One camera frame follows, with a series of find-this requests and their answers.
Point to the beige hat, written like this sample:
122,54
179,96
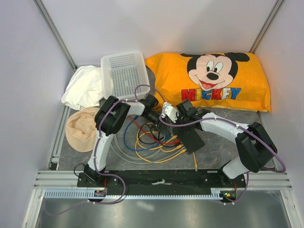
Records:
81,129

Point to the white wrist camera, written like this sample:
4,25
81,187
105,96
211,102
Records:
166,104
171,113

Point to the slotted cable duct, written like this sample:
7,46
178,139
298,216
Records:
98,194

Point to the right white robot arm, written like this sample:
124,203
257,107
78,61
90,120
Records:
254,146

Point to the white cloth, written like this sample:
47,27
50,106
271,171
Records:
84,89

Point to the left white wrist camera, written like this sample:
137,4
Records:
166,104

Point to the black network switch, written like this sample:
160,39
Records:
189,138

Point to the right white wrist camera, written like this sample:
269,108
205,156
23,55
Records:
171,113

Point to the orange Mickey pillow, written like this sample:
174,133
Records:
229,80

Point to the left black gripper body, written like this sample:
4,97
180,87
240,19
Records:
154,118

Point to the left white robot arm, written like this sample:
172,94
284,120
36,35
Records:
109,120

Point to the right aluminium frame post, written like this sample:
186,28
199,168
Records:
266,25

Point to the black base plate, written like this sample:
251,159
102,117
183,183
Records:
161,182

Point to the left aluminium frame post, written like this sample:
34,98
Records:
55,33

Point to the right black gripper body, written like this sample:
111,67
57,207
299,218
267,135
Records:
181,119

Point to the aluminium rail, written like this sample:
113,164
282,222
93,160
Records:
264,180

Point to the aluminium frame post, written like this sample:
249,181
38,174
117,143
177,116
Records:
266,25
55,33

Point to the white plastic basket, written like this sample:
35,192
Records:
124,75

